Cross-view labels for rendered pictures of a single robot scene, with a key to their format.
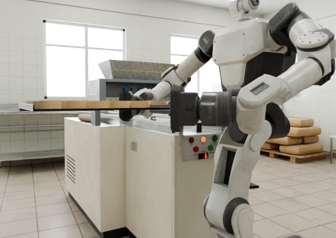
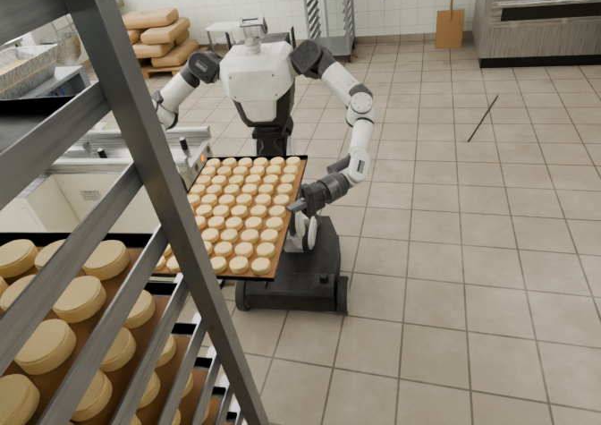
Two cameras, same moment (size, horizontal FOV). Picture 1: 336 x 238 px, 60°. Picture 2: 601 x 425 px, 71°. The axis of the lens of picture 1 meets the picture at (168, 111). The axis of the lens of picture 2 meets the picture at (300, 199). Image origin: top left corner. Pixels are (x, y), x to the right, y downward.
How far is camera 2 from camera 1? 109 cm
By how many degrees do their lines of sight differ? 54
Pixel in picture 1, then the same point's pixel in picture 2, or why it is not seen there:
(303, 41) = (359, 107)
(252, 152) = not seen: hidden behind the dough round
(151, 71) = (33, 73)
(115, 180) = not seen: hidden behind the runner
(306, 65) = (368, 129)
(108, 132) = (38, 197)
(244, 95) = (356, 176)
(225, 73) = (251, 109)
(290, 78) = (365, 144)
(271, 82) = (363, 157)
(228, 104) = (347, 185)
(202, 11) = not seen: outside the picture
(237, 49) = (266, 89)
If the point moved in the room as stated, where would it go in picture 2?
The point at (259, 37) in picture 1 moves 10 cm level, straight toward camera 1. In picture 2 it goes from (287, 75) to (301, 82)
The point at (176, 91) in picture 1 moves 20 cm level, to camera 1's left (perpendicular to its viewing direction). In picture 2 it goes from (311, 193) to (267, 229)
